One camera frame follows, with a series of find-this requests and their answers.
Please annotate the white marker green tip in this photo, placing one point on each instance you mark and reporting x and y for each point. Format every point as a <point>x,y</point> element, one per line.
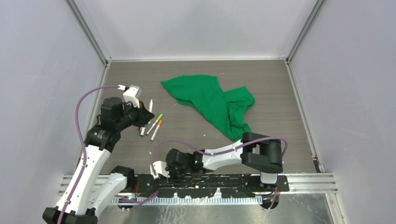
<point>150,106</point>

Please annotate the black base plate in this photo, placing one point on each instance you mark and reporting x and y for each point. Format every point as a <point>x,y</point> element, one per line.
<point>195,186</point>

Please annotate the white marker blue end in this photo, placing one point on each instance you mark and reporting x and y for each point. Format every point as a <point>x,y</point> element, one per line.
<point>143,131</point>

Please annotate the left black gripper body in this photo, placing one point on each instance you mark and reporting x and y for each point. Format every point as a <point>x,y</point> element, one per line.
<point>135,115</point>

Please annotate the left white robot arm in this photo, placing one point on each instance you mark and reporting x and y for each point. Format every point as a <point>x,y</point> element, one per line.
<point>80,203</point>

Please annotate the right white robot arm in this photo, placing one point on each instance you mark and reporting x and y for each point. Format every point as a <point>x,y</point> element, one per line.
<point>260,152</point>

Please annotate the green cloth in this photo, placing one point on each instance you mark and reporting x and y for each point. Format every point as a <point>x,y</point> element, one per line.
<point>225,110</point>

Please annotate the white marker blue tip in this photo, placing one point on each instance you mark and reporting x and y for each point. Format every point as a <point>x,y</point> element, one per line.
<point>155,133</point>

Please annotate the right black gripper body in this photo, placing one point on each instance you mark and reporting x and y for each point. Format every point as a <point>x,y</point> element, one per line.
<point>175,172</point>

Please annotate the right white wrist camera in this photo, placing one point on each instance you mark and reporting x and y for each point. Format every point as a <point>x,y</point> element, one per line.
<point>158,169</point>

